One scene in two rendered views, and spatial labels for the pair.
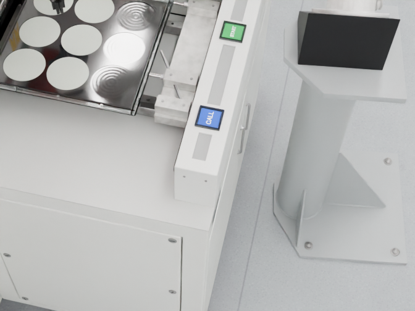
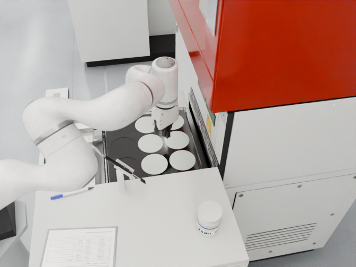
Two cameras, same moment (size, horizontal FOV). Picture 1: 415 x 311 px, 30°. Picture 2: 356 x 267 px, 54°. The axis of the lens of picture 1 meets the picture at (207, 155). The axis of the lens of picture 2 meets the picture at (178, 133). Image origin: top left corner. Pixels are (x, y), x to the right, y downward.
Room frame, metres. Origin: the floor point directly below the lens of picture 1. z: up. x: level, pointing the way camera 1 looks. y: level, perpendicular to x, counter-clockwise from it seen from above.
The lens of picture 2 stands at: (2.17, 0.09, 1.94)
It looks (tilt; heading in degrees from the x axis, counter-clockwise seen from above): 46 degrees down; 159
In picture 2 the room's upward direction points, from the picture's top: 1 degrees clockwise
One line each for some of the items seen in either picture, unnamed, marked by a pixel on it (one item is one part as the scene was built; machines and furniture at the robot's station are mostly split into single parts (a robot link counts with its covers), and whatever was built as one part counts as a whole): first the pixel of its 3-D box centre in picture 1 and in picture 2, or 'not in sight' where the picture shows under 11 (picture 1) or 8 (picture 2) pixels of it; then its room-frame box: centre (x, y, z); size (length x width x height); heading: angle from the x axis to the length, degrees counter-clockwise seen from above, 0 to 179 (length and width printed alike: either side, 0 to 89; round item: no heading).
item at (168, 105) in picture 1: (173, 106); (82, 127); (1.07, 0.09, 0.89); 0.08 x 0.03 x 0.03; 81
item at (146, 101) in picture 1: (148, 101); not in sight; (1.08, 0.15, 0.90); 0.04 x 0.02 x 0.03; 81
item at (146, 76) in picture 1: (153, 54); (104, 150); (1.22, 0.15, 0.90); 0.38 x 0.01 x 0.01; 171
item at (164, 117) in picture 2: not in sight; (165, 111); (1.29, 0.38, 1.09); 0.10 x 0.07 x 0.11; 112
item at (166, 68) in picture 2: not in sight; (163, 79); (1.29, 0.38, 1.23); 0.09 x 0.08 x 0.13; 53
